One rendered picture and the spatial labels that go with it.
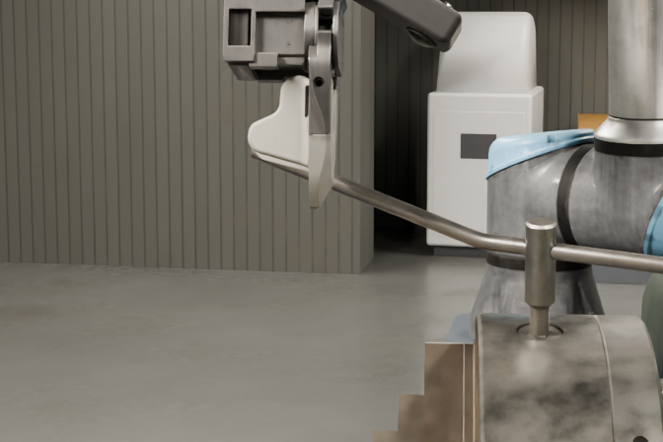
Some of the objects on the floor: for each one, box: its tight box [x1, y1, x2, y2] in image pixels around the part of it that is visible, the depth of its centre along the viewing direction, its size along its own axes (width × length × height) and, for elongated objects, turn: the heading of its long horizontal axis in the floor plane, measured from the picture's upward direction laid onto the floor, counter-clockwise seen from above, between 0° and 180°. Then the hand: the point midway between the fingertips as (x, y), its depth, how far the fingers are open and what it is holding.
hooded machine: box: [426, 12, 544, 258], centre depth 813 cm, size 75×61×134 cm
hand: (325, 190), depth 102 cm, fingers closed
